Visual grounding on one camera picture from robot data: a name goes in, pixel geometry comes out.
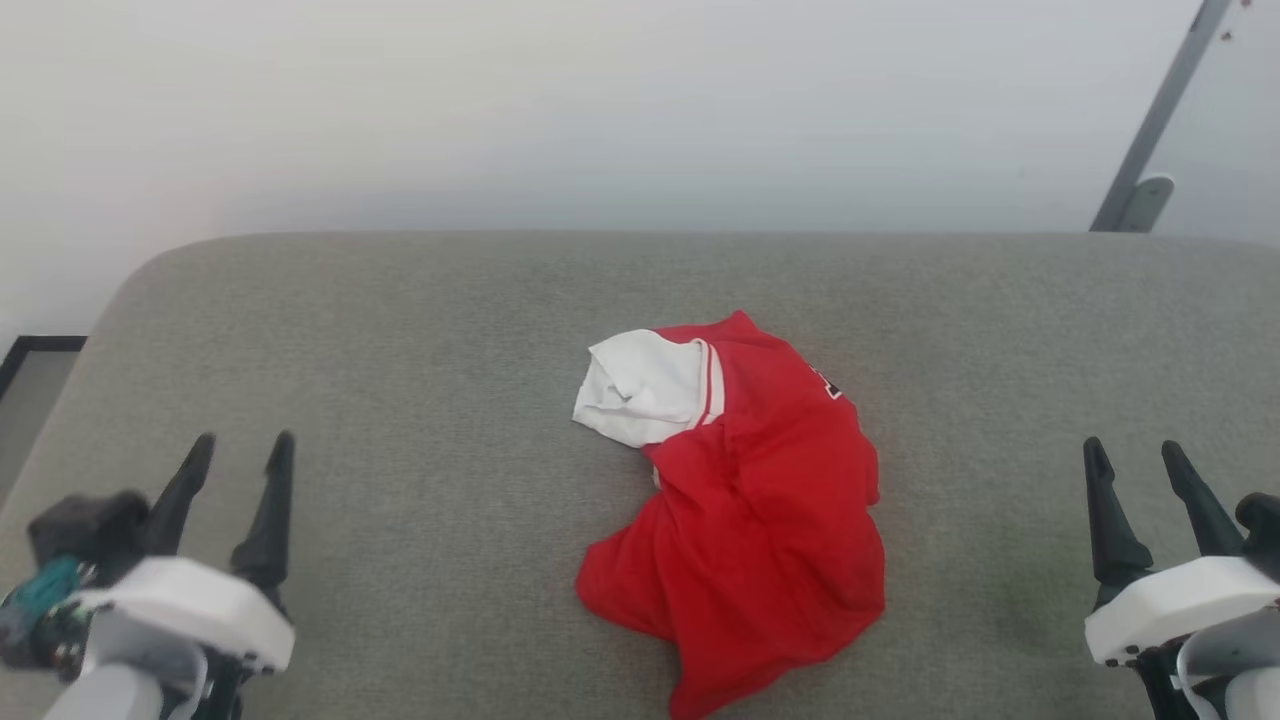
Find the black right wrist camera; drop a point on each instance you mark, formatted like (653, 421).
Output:
(1262, 530)

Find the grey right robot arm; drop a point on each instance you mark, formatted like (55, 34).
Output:
(1235, 670)

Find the black floor frame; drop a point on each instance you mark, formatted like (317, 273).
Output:
(30, 343)

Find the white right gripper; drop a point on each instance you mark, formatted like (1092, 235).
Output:
(1170, 605)

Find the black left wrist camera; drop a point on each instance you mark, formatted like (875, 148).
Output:
(85, 525)

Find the grey pole bracket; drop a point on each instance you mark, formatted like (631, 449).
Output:
(1148, 200)

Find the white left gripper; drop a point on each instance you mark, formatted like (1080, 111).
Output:
(190, 600)

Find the red and white t-shirt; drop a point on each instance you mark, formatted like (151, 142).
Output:
(760, 520)

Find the grey metal pole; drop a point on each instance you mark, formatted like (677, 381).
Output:
(1165, 100)

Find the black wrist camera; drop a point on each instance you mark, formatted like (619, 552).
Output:
(1262, 530)
(85, 525)

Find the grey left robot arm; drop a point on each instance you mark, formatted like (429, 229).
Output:
(120, 680)

